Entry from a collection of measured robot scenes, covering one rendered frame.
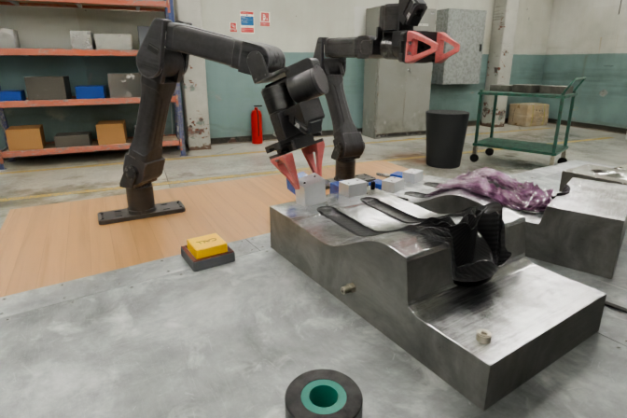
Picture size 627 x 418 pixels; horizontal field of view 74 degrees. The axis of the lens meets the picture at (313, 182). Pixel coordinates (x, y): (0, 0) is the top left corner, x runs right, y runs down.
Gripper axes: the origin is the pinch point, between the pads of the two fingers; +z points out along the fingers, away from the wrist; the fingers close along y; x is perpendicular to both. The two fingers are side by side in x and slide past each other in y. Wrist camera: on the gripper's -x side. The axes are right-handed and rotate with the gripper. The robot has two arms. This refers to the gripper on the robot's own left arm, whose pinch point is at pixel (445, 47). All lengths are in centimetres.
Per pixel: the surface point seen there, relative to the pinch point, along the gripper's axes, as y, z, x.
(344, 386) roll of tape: -49, 39, 35
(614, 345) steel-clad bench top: -11, 47, 38
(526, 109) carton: 645, -431, 100
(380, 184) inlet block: -6.3, -11.3, 32.9
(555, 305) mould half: -18, 43, 32
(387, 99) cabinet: 342, -455, 72
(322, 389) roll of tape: -51, 38, 35
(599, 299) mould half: -11, 44, 32
